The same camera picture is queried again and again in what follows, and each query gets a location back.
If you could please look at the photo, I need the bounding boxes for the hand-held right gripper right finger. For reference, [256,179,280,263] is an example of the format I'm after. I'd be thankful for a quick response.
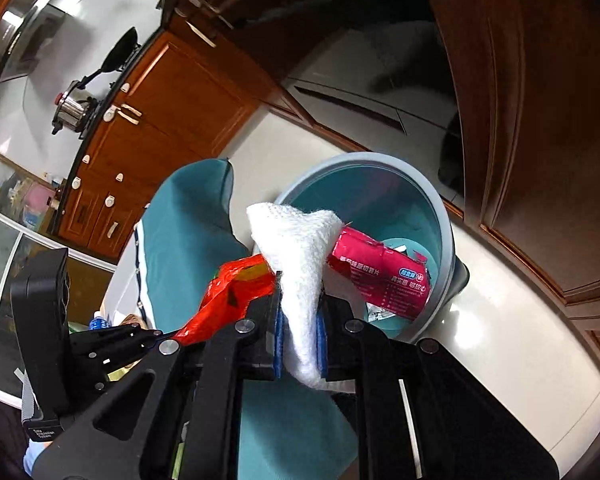
[316,294,561,480]

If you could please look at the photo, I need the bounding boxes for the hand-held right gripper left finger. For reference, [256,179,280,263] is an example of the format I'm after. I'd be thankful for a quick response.
[30,271,285,480]

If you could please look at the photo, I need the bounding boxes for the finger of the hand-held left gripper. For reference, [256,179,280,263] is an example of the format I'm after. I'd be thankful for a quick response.
[70,324,164,357]
[74,354,149,397]

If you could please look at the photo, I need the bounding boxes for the red plastic wrapper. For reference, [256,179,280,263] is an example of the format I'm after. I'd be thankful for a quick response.
[175,254,277,347]

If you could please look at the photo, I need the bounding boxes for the white paper towel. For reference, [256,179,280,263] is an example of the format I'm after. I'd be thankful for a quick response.
[246,202,343,391]

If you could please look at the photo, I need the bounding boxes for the grey bin with teal inside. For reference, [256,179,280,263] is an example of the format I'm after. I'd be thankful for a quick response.
[275,152,470,346]

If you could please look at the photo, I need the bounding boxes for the person's left forearm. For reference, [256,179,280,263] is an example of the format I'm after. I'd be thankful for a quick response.
[23,442,48,477]

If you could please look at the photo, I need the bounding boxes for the white framed glass door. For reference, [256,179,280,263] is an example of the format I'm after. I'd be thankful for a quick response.
[0,202,118,402]

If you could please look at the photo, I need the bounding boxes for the pink snack packet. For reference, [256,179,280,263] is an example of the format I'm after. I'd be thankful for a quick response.
[327,226,433,321]

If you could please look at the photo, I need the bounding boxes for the pink storage box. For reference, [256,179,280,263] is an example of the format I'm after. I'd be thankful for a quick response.
[22,184,55,227]

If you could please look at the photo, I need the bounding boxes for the teal and white tablecloth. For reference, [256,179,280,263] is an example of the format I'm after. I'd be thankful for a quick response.
[105,159,361,480]

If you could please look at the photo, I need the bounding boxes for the wooden kitchen cabinet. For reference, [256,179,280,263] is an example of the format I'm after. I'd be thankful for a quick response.
[55,30,262,261]

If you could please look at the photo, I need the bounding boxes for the built-in oven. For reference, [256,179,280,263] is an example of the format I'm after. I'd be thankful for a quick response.
[280,25,467,207]

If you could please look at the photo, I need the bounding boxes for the steel range hood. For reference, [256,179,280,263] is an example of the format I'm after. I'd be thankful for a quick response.
[0,0,67,86]

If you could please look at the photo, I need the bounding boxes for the black wok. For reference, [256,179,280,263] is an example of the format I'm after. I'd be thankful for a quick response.
[82,27,142,86]

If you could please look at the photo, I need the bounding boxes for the wooden door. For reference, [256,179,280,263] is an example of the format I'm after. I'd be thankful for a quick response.
[415,0,600,461]

